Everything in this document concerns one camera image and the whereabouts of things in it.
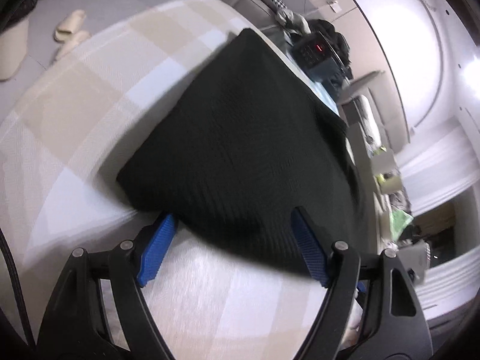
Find black knit garment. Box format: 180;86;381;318
116;28;368;274

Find black clothes pile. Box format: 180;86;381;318
308;19;353;80

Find striped grey clothes on sofa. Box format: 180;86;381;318
260;0;312;36

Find white storage box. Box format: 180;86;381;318
370;149;404;195

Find beige checked bed sheet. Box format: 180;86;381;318
1;0;326;359

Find black device red display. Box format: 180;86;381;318
290;33;346;81

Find right cream slipper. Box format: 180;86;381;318
55;30;91;61

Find cream slipper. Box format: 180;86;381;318
55;30;91;61
54;10;86;43

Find cream waste bin black liner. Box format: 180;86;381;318
0;16;29;81

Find left cream slipper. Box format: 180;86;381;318
54;10;86;43

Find black cable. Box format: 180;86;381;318
0;227;37;347

